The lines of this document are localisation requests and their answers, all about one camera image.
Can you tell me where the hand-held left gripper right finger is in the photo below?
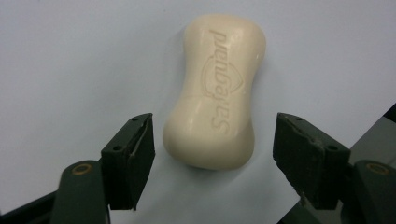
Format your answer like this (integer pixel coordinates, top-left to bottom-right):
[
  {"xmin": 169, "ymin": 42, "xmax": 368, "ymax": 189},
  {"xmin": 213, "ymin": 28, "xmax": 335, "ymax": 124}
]
[{"xmin": 273, "ymin": 112, "xmax": 352, "ymax": 210}]

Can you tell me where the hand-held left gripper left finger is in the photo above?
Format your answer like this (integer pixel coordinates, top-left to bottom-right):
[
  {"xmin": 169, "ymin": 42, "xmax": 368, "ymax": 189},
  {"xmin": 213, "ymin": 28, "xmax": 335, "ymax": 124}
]
[{"xmin": 100, "ymin": 112, "xmax": 156, "ymax": 211}]

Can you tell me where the cream soap bar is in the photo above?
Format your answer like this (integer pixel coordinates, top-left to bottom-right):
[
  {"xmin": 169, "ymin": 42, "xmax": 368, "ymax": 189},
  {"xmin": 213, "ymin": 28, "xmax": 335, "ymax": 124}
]
[{"xmin": 162, "ymin": 13, "xmax": 267, "ymax": 171}]

